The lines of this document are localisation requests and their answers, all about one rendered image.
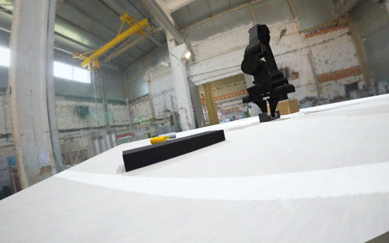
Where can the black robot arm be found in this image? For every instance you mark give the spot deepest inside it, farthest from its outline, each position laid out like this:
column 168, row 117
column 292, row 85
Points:
column 258, row 48

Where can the black rectangular bar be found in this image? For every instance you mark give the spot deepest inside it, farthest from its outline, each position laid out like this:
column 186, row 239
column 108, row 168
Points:
column 137, row 158

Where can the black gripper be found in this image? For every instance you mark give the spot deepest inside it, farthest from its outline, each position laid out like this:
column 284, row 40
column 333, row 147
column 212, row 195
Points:
column 274, row 94

